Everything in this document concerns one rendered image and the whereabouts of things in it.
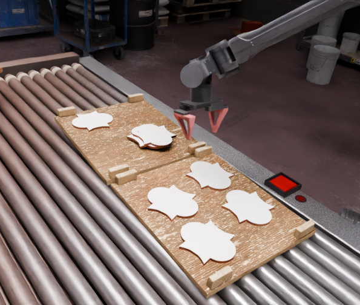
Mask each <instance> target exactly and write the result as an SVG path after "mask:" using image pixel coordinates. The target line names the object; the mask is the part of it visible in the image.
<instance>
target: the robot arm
mask: <svg viewBox="0 0 360 305"><path fill-rule="evenodd" d="M357 6H360V0H312V1H310V2H308V3H306V4H304V5H302V6H300V7H298V8H296V9H294V10H292V11H290V12H289V13H287V14H285V15H283V16H281V17H279V18H278V19H276V20H274V21H272V22H270V23H268V24H266V25H264V26H262V27H260V28H258V29H256V30H253V31H249V32H246V33H242V34H239V35H238V36H236V37H234V38H232V39H230V40H229V41H227V40H226V39H224V40H222V41H221V42H219V43H217V44H215V45H213V46H211V47H209V48H207V49H206V50H205V52H206V54H207V56H205V57H203V56H200V57H198V58H195V59H193V60H191V61H190V64H187V65H185V66H184V67H183V68H182V70H181V72H180V78H181V81H182V83H183V84H184V85H185V86H187V87H189V88H191V99H188V100H183V101H180V103H179V109H177V110H174V116H175V118H176V119H177V122H178V123H179V125H180V126H181V128H182V130H183V133H184V135H185V137H186V140H190V139H191V136H192V130H193V127H194V122H195V116H193V115H190V114H189V112H188V111H190V110H194V111H196V109H199V108H204V107H205V111H208V113H209V119H210V123H211V128H212V132H215V133H216V132H217V131H218V128H219V126H220V124H221V121H222V120H223V118H224V117H225V115H226V113H227V111H228V105H225V104H223V99H220V98H217V97H212V73H213V75H217V76H218V78H219V79H220V78H222V77H224V76H225V77H226V78H227V77H229V76H231V75H233V74H235V73H237V72H239V71H240V68H239V66H240V65H242V64H243V63H245V62H246V61H248V60H250V59H252V58H253V57H254V56H255V55H256V54H258V53H259V52H260V51H262V50H264V49H265V48H267V47H270V46H271V45H273V44H276V43H277V42H279V41H282V40H284V39H286V38H288V37H290V36H292V35H294V34H296V33H299V32H301V31H303V30H305V29H307V28H309V27H311V26H313V25H315V24H317V23H319V22H321V21H323V20H326V19H328V18H330V17H332V16H334V15H336V14H338V13H340V12H342V11H345V10H348V9H350V8H355V7H357ZM215 112H218V113H220V114H219V117H218V120H217V123H216V125H215V121H214V113H215ZM183 119H185V121H187V124H188V132H187V130H186V127H185V123H184V120H183Z"/></svg>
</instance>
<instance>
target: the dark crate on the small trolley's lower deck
mask: <svg viewBox="0 0 360 305"><path fill-rule="evenodd" d="M73 22H74V23H73V24H74V34H76V35H78V36H80V37H82V38H85V26H84V20H81V21H73ZM115 29H116V28H115V26H113V25H111V24H107V23H106V22H102V21H100V20H98V19H95V18H93V19H89V20H88V30H89V41H91V42H94V43H97V42H103V41H108V40H112V39H115Z"/></svg>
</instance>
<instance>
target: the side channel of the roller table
mask: <svg viewBox="0 0 360 305"><path fill-rule="evenodd" d="M73 63H77V64H79V55H78V54H76V53H75V52H73V51H72V52H68V53H60V54H52V55H48V56H40V57H33V58H28V59H20V60H16V61H8V62H0V67H2V69H3V72H2V73H0V77H1V78H3V79H4V76H5V75H6V74H12V75H13V76H15V77H16V75H17V74H18V73H19V72H23V73H25V74H27V75H28V72H29V71H30V70H35V71H37V72H39V70H40V69H41V68H46V69H48V70H50V68H51V67H53V66H55V67H58V68H61V66H63V65H69V66H71V65H72V64H73Z"/></svg>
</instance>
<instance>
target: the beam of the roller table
mask: <svg viewBox="0 0 360 305"><path fill-rule="evenodd" d="M79 64H80V65H81V66H83V67H84V69H86V70H88V71H89V72H90V73H92V74H94V75H95V76H96V77H98V78H99V79H101V80H102V81H104V82H105V83H106V84H108V85H109V86H111V87H112V88H114V89H115V90H117V91H118V92H119V93H121V94H122V95H124V96H125V97H127V98H128V96H129V95H133V94H139V93H142V94H143V98H144V99H145V100H146V101H147V102H148V103H150V104H151V105H152V106H153V107H154V108H156V109H157V110H159V111H160V112H161V113H162V114H164V115H165V116H166V117H167V118H168V119H170V120H171V121H173V122H174V123H175V124H176V125H177V126H179V127H180V128H181V126H180V125H179V123H178V122H177V119H176V118H175V116H174V110H173V109H172V108H170V107H168V106H167V105H165V104H164V103H163V102H161V101H159V100H158V99H156V98H155V97H153V96H151V95H150V94H148V93H147V92H145V91H143V90H142V89H140V88H139V87H137V86H136V85H134V84H132V83H131V82H130V81H128V80H126V79H125V78H123V77H122V76H120V75H118V74H117V73H115V72H114V71H112V70H110V69H109V68H107V67H106V66H104V65H103V64H101V63H100V62H98V61H96V60H95V59H93V58H92V57H90V56H87V57H80V58H79ZM191 137H193V138H194V139H195V140H196V141H198V142H202V141H204V142H205V143H206V146H207V145H210V146H211V147H212V152H213V153H215V154H216V155H217V156H219V157H220V158H222V159H223V160H224V161H225V162H227V163H228V164H230V165H231V166H232V167H234V168H235V169H236V170H237V171H239V172H240V173H242V175H244V176H245V177H247V178H248V179H249V180H251V181H252V182H254V183H255V184H256V185H257V186H259V187H260V188H261V189H263V190H264V191H266V192H267V193H268V194H269V195H271V196H272V197H273V198H275V199H276V200H278V201H279V202H280V203H281V204H283V205H284V206H285V207H287V208H288V209H290V210H291V211H292V212H294V213H295V214H296V215H298V216H300V217H301V218H302V219H304V220H305V221H309V220H311V221H313V222H314V223H315V225H314V227H316V228H317V229H318V230H320V231H321V232H323V233H324V234H326V235H327V236H328V237H330V238H331V239H333V240H335V241H336V242H337V243H339V244H340V245H341V246H343V247H345V248H346V249H347V250H349V251H350V252H352V253H353V254H355V255H356V256H357V257H359V258H360V228H358V227H357V226H355V225H354V224H352V223H350V222H349V221H348V220H346V219H344V218H343V217H341V216H340V215H338V214H337V213H335V212H333V211H332V210H330V209H329V208H327V207H325V206H324V205H322V204H321V203H319V202H318V201H316V200H315V199H313V198H311V197H310V196H308V195H307V194H305V193H303V192H302V191H300V190H298V191H297V192H294V193H293V194H291V195H289V196H288V197H286V198H284V197H282V196H280V195H279V194H277V193H276V192H275V191H273V190H271V189H270V188H269V187H267V186H266V185H264V182H265V180H266V179H268V178H270V177H272V176H273V175H275V174H274V173H272V172H270V171H269V170H268V169H266V168H264V167H263V166H261V165H260V164H258V163H257V162H255V161H253V160H252V159H250V158H248V157H247V156H245V155H244V154H242V153H241V152H239V151H237V150H236V149H235V148H233V147H231V146H230V145H228V144H227V143H225V142H224V141H222V140H220V139H219V138H218V137H215V136H214V135H213V134H211V133H209V132H208V131H206V130H205V129H203V128H202V127H200V126H198V125H197V124H195V123H194V127H193V130H192V136H191ZM296 195H301V196H304V197H305V198H306V200H307V201H306V202H304V203H301V202H298V201H297V200H296V199H295V196H296Z"/></svg>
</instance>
